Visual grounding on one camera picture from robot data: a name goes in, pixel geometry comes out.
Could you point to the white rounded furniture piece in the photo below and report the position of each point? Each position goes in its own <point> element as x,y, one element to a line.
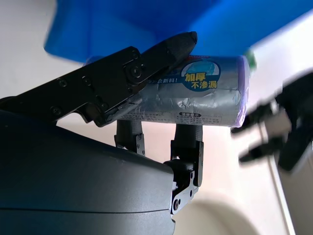
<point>220,215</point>

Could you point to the green toothpaste box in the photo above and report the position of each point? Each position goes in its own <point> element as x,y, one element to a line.
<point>251,60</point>

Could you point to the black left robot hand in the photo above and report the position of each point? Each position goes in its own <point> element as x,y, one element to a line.
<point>298,117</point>

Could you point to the blue plastic tray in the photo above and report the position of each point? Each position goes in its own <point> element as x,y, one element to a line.
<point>122,22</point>

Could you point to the silver purple garbage bag roll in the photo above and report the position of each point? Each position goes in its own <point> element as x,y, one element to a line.
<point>195,98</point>

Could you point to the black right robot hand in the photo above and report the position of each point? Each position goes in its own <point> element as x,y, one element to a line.
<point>73,171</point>

